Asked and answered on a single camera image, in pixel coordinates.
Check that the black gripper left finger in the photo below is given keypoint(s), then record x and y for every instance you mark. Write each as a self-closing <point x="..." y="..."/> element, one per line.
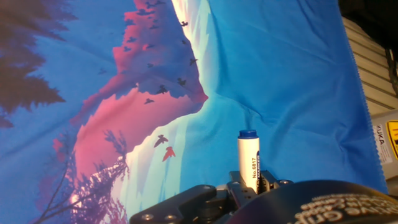
<point x="192" y="202"/>

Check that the blue landscape printed cloth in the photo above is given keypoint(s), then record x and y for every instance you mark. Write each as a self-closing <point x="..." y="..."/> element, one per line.
<point x="280" y="77"/>

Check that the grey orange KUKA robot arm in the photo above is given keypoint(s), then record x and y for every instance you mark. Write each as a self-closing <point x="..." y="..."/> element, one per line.
<point x="385" y="146"/>

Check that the white marker pen blue cap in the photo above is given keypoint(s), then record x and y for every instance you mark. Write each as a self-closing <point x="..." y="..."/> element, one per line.
<point x="248" y="155"/>

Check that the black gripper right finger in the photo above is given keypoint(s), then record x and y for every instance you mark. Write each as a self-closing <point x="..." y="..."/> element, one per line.
<point x="270" y="182"/>

